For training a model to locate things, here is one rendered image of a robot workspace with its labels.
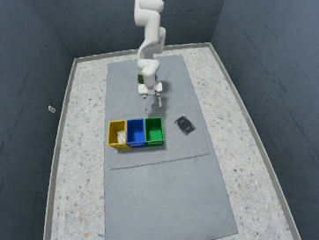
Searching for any blue bin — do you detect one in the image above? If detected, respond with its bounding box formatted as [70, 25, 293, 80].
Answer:
[126, 118, 147, 148]

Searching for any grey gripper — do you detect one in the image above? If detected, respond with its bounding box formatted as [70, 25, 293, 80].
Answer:
[138, 82, 162, 110]

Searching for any green bin with label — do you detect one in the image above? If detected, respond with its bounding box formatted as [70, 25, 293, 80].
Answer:
[145, 116, 164, 147]

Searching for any yellow bin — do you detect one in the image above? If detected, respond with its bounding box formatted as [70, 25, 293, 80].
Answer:
[108, 120, 130, 149]

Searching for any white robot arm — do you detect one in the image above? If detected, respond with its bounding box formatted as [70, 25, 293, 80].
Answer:
[135, 0, 166, 95]

